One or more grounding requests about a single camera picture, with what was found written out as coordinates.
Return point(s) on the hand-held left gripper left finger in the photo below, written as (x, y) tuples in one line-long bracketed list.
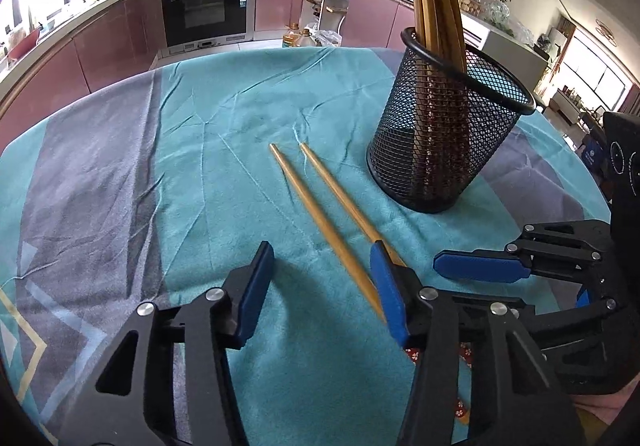
[(257, 291)]

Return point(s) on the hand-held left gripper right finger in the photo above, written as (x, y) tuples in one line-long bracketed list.
[(390, 296)]

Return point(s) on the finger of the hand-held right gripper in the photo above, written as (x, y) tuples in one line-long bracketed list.
[(475, 267), (585, 326)]

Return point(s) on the light wooden chopstick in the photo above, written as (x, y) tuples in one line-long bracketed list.
[(345, 196), (320, 221)]

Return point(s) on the black mesh holder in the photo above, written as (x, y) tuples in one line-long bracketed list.
[(500, 91)]

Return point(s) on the bundle of patterned-end chopsticks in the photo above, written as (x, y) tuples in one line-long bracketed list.
[(432, 1)]

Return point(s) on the person's right forearm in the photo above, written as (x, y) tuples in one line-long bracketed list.
[(605, 408)]

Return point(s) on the teal and grey tablecloth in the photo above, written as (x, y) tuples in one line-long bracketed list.
[(200, 151)]

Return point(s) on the living room window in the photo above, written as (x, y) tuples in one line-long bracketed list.
[(597, 74)]

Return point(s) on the white sideboard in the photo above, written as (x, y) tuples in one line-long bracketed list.
[(505, 49)]

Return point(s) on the yellow cooking oil bottle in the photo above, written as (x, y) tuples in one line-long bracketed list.
[(292, 37)]

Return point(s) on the clear plastic bag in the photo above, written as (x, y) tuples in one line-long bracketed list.
[(329, 38)]

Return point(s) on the built-in black oven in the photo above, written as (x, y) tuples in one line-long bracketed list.
[(207, 9)]

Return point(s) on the pink base cabinets by window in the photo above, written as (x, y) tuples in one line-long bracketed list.
[(75, 56)]

